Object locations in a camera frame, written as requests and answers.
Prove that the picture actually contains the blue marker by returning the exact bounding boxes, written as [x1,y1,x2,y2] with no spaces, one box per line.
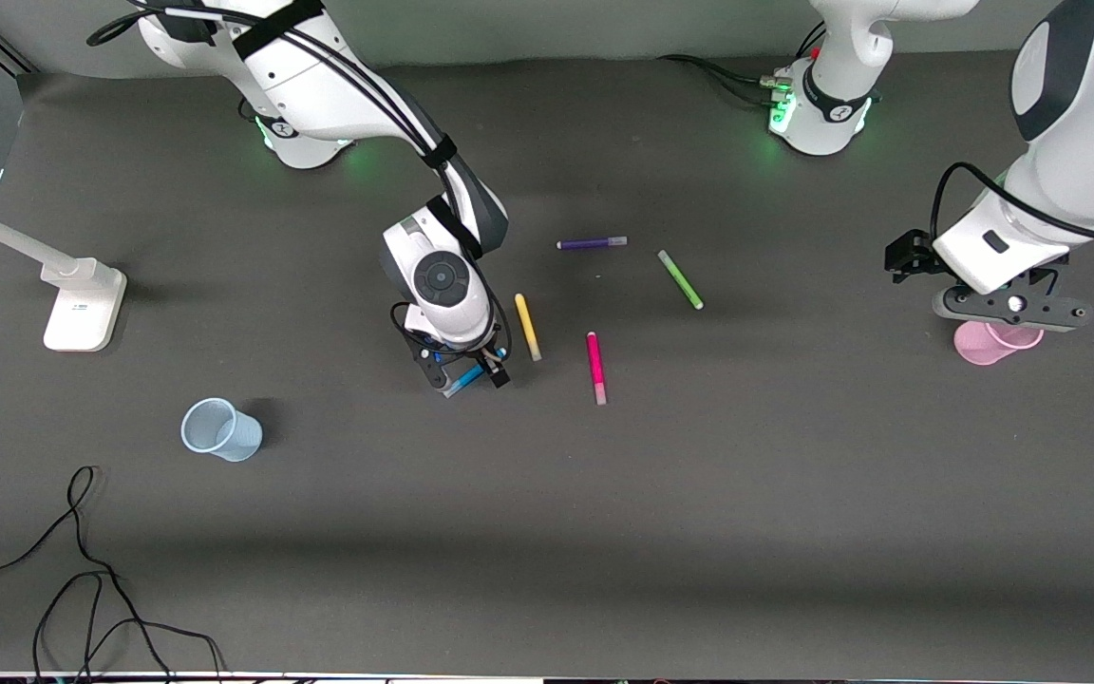
[443,349,508,399]

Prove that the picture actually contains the pink marker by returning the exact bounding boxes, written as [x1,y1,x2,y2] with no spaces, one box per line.
[586,331,608,407]

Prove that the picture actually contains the yellow marker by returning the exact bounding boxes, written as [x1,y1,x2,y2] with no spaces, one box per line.
[514,293,543,362]

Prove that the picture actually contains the translucent pink plastic cup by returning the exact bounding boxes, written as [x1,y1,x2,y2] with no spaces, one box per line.
[953,321,1045,367]

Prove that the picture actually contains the green marker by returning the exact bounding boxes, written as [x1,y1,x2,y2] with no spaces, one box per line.
[657,249,705,311]

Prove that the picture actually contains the translucent blue plastic cup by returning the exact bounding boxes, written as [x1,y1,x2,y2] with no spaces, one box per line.
[180,397,264,463]

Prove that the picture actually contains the white stand with base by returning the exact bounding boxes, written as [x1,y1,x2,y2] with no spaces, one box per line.
[0,195,128,352]

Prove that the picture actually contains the black left arm wrist cable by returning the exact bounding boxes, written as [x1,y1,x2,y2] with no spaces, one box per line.
[930,161,1094,243]

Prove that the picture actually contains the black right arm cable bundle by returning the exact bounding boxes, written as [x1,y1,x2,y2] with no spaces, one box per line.
[86,0,486,257]

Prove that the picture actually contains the black left arm base cables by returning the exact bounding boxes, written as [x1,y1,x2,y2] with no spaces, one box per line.
[656,24,828,110]

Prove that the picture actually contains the loose black table cable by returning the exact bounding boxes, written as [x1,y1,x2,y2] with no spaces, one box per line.
[0,465,225,684]

